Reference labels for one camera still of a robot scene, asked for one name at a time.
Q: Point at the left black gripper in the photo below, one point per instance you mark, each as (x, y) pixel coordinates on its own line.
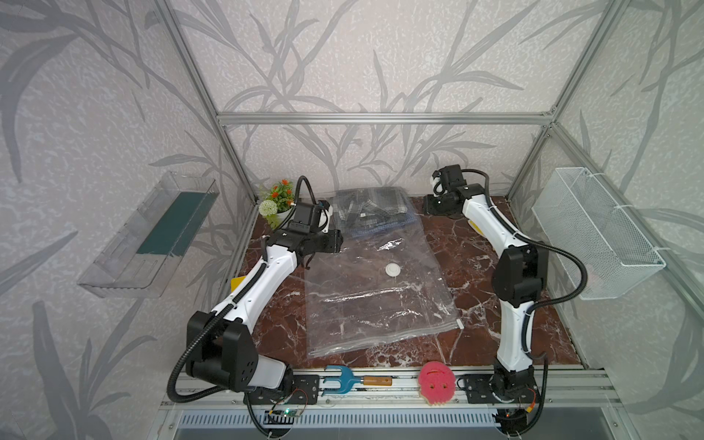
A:
(335, 243)

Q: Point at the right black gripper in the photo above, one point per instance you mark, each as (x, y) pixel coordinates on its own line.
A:
(427, 205)

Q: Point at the black plaid shirt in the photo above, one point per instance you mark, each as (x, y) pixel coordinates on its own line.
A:
(363, 212)

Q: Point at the clear plastic vacuum bag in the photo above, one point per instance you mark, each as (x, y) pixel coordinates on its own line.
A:
(377, 290)

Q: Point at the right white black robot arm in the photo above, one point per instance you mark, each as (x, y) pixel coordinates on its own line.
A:
(520, 275)

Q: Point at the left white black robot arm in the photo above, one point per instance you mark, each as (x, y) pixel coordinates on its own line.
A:
(220, 353)

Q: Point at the potted artificial flower plant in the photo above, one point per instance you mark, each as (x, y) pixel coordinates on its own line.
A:
(277, 202)

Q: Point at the yellow toy shovel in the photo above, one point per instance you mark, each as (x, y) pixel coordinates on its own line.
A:
(235, 282)

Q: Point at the small green circuit board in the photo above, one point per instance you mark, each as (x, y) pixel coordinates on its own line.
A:
(277, 414)

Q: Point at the pink round scrub brush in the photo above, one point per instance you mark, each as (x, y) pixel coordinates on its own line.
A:
(437, 383)

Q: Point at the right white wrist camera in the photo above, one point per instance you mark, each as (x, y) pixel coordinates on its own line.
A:
(448, 179)

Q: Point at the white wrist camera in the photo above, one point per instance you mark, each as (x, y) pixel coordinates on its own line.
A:
(448, 179)
(325, 211)

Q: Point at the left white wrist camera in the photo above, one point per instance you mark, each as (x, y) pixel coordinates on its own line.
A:
(325, 211)

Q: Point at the white wire mesh basket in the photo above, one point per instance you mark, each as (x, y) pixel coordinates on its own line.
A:
(579, 215)

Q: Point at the blue garden fork wooden handle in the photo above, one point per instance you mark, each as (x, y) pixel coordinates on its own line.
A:
(346, 380)

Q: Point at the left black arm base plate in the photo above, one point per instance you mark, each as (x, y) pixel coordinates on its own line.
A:
(304, 390)

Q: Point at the clear acrylic wall shelf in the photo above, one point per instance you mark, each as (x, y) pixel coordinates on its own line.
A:
(141, 259)

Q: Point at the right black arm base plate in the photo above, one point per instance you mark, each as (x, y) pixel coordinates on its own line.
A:
(497, 388)

